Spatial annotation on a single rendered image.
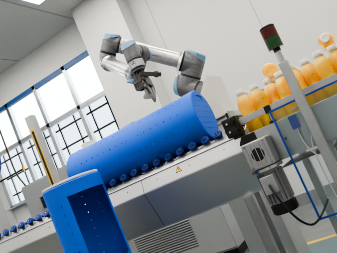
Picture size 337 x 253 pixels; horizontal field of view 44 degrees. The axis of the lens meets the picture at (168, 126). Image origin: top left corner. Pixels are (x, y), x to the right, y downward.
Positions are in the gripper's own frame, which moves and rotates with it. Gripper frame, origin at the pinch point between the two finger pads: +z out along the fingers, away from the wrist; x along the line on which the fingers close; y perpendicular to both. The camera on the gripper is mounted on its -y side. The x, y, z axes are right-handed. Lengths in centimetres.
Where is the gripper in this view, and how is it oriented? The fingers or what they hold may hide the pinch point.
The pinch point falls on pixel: (155, 99)
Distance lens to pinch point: 232.8
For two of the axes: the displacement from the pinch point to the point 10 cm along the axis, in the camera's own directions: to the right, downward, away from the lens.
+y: -8.2, 4.1, 4.0
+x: -4.1, 0.6, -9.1
